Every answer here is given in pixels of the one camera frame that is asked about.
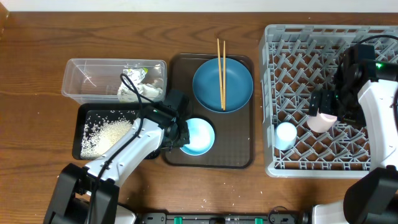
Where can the light blue cup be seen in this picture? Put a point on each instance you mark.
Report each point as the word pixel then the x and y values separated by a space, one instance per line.
pixel 285 136

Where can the black plastic tray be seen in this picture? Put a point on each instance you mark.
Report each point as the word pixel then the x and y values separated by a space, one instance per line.
pixel 82 113

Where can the spilled white rice pile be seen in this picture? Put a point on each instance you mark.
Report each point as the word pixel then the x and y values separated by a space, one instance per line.
pixel 102 129

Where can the grey dishwasher rack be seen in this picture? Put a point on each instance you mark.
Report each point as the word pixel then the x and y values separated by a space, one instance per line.
pixel 296 60

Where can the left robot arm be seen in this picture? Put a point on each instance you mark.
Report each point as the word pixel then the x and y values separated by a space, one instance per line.
pixel 90 194

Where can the dark blue plate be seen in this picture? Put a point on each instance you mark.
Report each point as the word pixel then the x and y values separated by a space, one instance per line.
pixel 239 85

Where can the wooden chopstick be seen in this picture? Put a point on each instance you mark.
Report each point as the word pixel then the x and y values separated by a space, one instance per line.
pixel 220 74
pixel 224 75

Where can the green snack wrapper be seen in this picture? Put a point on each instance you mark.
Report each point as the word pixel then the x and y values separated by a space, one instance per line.
pixel 135 76

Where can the light blue rice bowl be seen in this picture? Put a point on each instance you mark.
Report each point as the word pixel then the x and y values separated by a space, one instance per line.
pixel 201 136

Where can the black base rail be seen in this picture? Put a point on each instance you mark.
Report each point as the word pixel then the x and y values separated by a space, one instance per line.
pixel 283 217

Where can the pink cup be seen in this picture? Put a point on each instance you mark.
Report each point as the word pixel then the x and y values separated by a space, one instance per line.
pixel 321 123

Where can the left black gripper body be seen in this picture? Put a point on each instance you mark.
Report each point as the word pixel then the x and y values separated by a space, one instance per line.
pixel 182 137

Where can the brown serving tray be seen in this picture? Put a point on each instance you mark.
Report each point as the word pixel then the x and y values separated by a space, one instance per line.
pixel 234 132

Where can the clear plastic bin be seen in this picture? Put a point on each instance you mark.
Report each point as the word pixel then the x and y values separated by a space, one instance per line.
pixel 97 80

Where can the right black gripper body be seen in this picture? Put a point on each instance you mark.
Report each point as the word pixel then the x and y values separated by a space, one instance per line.
pixel 342 104

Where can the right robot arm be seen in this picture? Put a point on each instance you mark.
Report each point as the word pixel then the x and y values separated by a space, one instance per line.
pixel 365 94

